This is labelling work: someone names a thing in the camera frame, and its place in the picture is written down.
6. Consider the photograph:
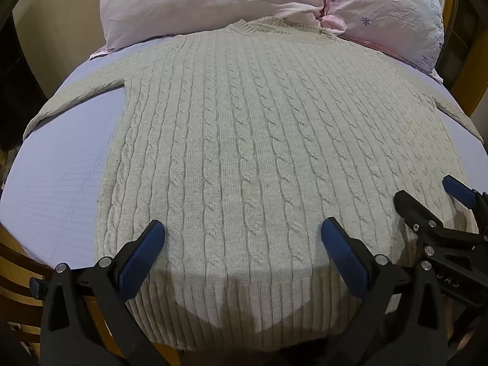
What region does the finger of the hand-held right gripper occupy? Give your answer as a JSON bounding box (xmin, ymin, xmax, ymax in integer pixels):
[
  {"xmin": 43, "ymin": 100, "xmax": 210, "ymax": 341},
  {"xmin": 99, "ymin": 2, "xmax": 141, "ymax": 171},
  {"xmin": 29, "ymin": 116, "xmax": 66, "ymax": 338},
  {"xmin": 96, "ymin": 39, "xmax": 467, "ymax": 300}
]
[
  {"xmin": 442, "ymin": 174, "xmax": 488, "ymax": 216},
  {"xmin": 393, "ymin": 189, "xmax": 443, "ymax": 237}
]

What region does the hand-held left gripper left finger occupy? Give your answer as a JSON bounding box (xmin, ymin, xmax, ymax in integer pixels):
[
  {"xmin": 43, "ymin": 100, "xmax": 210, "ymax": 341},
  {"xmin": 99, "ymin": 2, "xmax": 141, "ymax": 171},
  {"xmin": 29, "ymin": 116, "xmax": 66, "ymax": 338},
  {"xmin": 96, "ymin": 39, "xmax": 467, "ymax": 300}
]
[{"xmin": 30, "ymin": 220, "xmax": 167, "ymax": 366}]

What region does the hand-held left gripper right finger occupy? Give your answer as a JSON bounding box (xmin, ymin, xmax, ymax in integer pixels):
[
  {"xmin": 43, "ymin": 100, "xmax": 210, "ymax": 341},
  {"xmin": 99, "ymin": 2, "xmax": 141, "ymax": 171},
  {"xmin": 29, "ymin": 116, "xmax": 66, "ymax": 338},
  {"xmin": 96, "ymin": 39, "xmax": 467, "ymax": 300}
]
[{"xmin": 321, "ymin": 217, "xmax": 450, "ymax": 366}]

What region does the beige cable knit sweater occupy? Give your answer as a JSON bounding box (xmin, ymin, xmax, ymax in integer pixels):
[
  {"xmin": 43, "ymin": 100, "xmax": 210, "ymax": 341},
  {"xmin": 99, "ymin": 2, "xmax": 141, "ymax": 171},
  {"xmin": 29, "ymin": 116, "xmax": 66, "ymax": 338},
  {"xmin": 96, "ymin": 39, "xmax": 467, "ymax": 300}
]
[{"xmin": 22, "ymin": 16, "xmax": 485, "ymax": 352}]

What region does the lavender bed sheet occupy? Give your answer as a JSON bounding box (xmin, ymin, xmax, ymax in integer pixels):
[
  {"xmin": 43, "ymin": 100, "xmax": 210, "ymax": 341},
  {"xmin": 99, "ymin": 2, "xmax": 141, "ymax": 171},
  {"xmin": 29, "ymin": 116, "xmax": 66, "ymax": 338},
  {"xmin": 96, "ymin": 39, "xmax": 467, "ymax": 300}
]
[{"xmin": 0, "ymin": 32, "xmax": 488, "ymax": 275}]

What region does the pink floral pillow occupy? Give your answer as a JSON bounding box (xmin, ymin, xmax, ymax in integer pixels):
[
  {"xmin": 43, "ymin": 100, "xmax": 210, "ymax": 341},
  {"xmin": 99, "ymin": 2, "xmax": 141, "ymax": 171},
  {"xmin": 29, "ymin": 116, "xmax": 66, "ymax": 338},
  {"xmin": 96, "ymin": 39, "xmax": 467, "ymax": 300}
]
[
  {"xmin": 90, "ymin": 0, "xmax": 329, "ymax": 61},
  {"xmin": 322, "ymin": 0, "xmax": 445, "ymax": 75}
]

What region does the wooden bed frame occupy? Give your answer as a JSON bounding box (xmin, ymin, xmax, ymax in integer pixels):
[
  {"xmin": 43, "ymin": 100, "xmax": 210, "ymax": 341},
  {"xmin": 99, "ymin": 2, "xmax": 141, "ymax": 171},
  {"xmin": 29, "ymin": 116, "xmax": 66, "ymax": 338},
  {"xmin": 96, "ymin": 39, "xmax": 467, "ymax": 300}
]
[{"xmin": 435, "ymin": 0, "xmax": 488, "ymax": 120}]

